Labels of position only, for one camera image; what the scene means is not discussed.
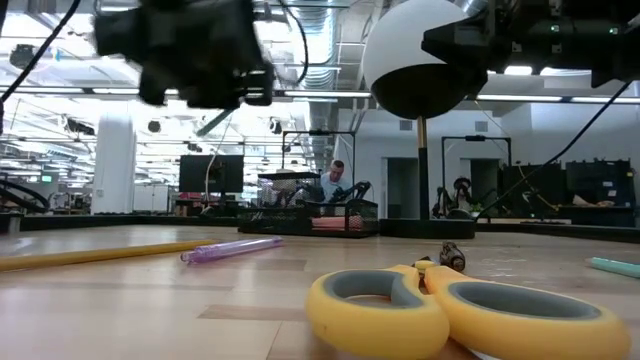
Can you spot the long teal pencil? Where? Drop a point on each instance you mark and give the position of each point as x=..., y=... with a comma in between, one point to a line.
x=617, y=267

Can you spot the black background monitor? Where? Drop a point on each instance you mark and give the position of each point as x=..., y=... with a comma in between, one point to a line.
x=200, y=172

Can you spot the white globe table lamp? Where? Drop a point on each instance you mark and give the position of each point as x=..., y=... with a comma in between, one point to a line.
x=400, y=45

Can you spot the black background cabinet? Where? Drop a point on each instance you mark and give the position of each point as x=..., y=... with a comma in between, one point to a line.
x=600, y=180
x=510, y=190

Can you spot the black mesh desk organizer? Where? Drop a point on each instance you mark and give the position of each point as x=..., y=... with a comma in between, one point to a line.
x=280, y=222

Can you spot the person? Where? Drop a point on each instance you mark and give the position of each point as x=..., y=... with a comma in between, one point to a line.
x=334, y=187

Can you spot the dark brown pen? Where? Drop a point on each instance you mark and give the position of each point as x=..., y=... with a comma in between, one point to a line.
x=452, y=256

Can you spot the purple pen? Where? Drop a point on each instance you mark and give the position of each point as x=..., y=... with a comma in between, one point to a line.
x=230, y=249

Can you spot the long ceiling light strip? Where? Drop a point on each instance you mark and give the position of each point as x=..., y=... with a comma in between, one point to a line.
x=325, y=93
x=525, y=98

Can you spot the yellow pencil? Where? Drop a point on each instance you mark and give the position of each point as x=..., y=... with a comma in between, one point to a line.
x=100, y=255

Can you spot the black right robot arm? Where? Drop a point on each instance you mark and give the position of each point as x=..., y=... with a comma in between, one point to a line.
x=575, y=50

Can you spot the silver ventilation duct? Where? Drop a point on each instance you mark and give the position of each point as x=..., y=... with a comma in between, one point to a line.
x=322, y=55

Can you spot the black background rig frame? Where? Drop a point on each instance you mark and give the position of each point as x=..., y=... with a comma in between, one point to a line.
x=475, y=138
x=320, y=132

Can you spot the pink sticky note pad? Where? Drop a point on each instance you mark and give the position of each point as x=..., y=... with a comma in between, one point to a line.
x=335, y=223

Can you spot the white building pillar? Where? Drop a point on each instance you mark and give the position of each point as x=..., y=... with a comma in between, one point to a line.
x=114, y=170

